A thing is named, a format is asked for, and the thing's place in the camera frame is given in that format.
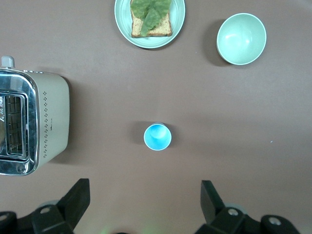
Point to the pale green plate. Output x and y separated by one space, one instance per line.
176 14

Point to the blue cup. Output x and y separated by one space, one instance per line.
157 137

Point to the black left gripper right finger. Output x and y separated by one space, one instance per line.
219 219

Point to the toast slice under lettuce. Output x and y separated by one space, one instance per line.
162 26

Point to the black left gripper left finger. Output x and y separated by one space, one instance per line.
61 217

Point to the pale green bowl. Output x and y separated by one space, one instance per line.
241 39

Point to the beige chrome toaster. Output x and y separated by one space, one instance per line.
52 117

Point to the green lettuce leaf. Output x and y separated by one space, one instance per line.
148 14

